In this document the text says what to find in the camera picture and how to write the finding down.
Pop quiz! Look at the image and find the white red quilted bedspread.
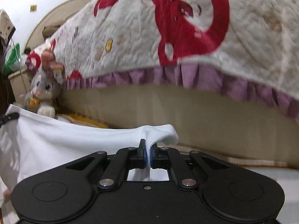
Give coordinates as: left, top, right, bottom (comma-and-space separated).
26, 0, 299, 124

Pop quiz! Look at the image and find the patterned beige tablecloth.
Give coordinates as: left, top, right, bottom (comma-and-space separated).
0, 9, 16, 45

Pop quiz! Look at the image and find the beige nightstand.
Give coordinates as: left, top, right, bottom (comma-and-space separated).
8, 71, 33, 109

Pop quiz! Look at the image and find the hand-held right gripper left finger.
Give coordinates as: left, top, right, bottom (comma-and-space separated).
66, 139, 147, 190

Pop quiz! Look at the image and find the grey plush bunny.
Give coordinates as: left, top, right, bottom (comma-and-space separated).
24, 49, 64, 118

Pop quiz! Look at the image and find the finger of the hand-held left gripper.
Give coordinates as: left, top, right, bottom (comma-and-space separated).
0, 112, 19, 127

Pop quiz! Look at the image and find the beige bed base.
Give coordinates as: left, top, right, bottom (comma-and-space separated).
56, 84, 299, 168

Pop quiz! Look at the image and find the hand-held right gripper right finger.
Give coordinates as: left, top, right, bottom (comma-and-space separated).
149, 145, 230, 189

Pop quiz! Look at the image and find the beige bed headboard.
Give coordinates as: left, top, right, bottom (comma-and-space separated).
24, 0, 98, 52

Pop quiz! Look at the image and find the green plastic item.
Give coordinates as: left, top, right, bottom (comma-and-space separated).
3, 43, 21, 73

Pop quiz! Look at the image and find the checked pink grey rug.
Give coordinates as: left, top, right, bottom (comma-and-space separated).
56, 113, 299, 224

